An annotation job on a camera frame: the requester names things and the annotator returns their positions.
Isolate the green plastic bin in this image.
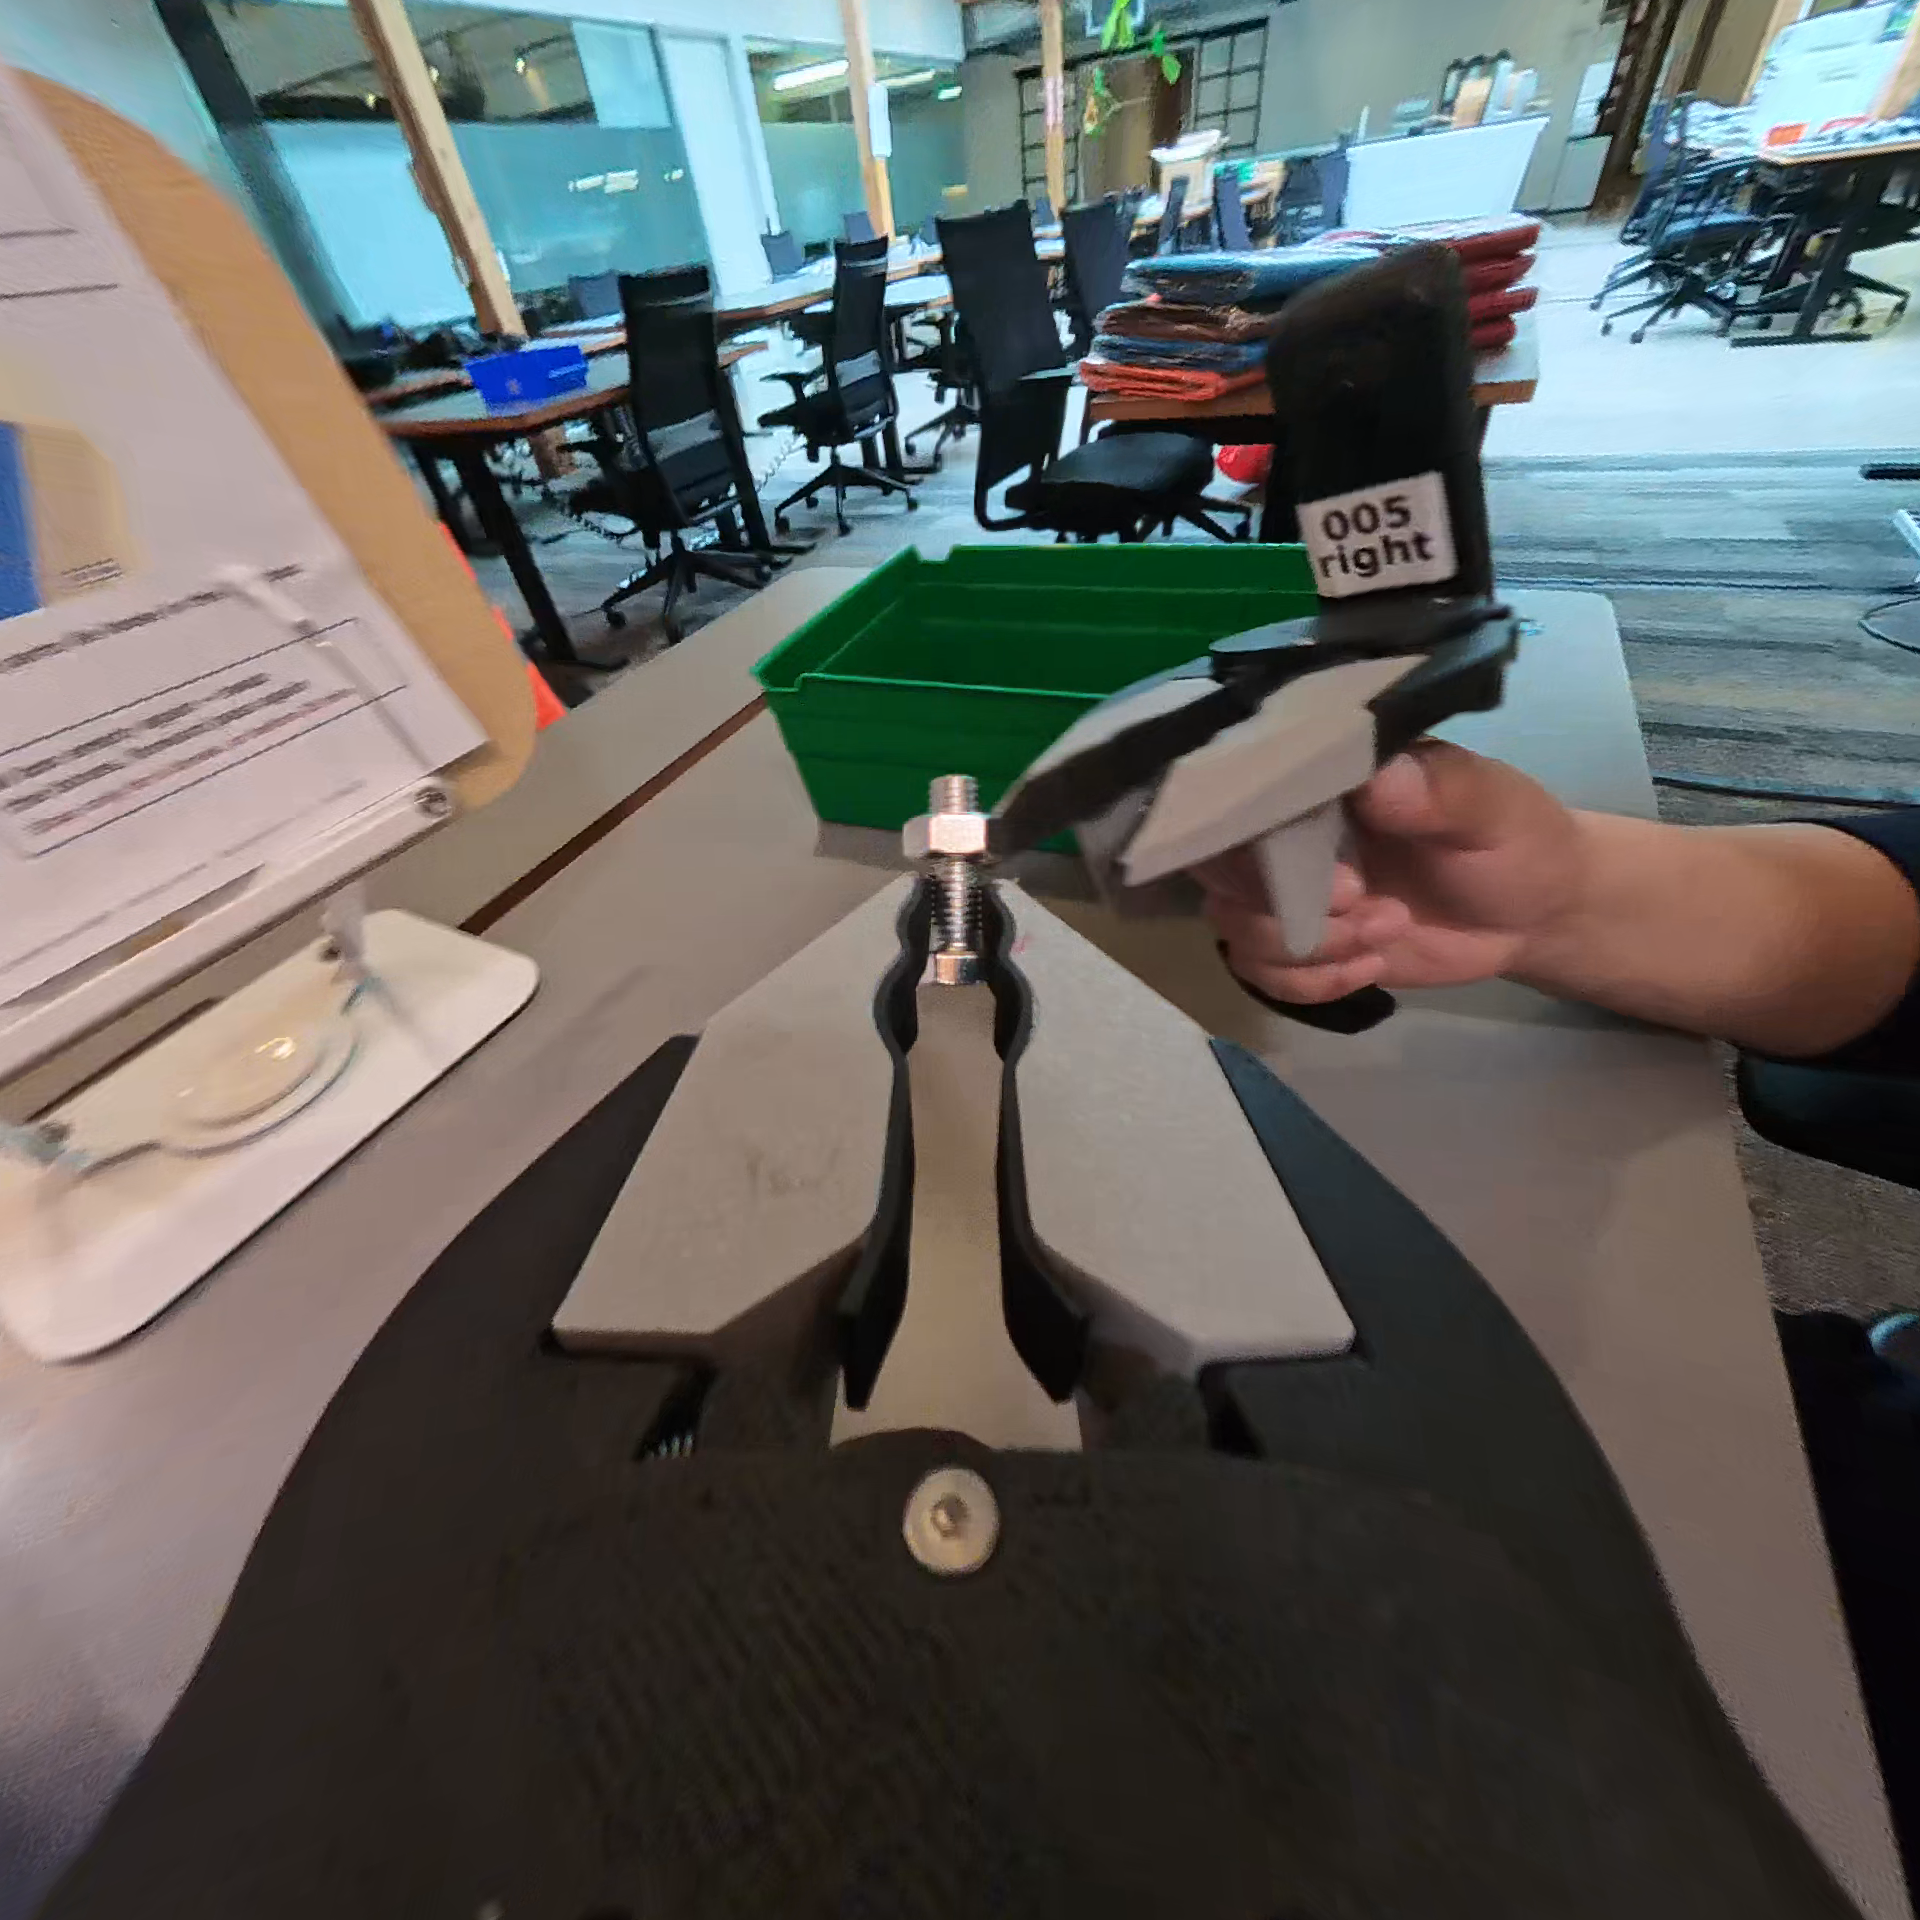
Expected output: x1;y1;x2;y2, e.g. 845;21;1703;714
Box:
749;544;1321;858

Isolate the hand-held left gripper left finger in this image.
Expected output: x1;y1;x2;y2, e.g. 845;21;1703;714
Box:
551;878;920;1413

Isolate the silver hex bolt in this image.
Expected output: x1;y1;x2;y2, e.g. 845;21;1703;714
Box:
908;772;998;993

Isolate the small blue bin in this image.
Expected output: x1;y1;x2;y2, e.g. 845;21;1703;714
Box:
461;342;589;408

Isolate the person's right forearm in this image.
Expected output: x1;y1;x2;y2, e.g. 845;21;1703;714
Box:
1567;803;1920;1059

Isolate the orange traffic cone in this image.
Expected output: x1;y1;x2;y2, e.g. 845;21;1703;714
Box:
440;516;572;732

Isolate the dark grey office chair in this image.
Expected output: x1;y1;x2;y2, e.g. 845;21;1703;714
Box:
1736;1050;1920;1190

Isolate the stack of folded cloths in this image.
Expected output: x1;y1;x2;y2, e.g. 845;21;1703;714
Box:
1078;218;1548;408

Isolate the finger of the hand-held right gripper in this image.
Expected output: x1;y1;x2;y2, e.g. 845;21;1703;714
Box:
989;673;1278;902
1113;652;1425;963

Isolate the printed instruction sheet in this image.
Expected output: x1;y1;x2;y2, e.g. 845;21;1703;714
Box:
0;76;489;1009

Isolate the black office chair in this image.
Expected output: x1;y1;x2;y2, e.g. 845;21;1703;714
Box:
933;202;1254;544
757;237;922;538
576;267;788;640

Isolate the person's dark clothing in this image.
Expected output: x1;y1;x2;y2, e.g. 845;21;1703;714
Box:
1776;1307;1920;1920

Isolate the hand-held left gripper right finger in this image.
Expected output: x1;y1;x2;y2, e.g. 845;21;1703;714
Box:
989;884;1356;1403

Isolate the white tablet stand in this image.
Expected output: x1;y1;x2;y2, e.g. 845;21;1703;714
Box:
0;779;542;1364

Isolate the person's right hand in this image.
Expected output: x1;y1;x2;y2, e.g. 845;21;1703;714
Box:
1199;742;1593;1011

